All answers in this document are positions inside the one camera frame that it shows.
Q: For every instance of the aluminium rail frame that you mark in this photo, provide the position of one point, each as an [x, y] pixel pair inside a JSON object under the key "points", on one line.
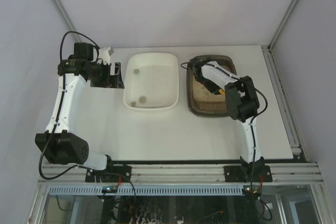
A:
{"points": [[181, 179]]}

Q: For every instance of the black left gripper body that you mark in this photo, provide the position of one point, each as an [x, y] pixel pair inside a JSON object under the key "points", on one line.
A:
{"points": [[106, 75]]}

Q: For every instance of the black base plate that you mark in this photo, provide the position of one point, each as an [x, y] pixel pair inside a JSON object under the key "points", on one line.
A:
{"points": [[114, 173], [248, 172]]}

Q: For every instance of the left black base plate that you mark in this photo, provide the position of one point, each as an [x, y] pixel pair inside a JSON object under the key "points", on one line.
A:
{"points": [[114, 173]]}

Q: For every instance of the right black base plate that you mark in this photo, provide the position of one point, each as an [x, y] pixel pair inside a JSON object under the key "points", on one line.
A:
{"points": [[248, 172]]}

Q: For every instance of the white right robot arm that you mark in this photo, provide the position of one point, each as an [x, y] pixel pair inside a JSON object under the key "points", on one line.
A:
{"points": [[241, 98]]}

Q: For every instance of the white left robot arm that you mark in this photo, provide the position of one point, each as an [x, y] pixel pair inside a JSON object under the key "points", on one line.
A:
{"points": [[59, 143]]}

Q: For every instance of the white plastic tray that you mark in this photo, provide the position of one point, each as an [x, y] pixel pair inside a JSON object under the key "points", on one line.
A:
{"points": [[158, 81]]}

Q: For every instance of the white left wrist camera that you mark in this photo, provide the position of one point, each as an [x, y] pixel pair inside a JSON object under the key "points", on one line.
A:
{"points": [[105, 55]]}

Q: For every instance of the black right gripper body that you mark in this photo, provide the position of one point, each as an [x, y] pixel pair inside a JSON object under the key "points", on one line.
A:
{"points": [[198, 70]]}

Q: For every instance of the brown litter box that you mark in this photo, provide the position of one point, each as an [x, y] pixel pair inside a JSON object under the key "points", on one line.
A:
{"points": [[200, 101]]}

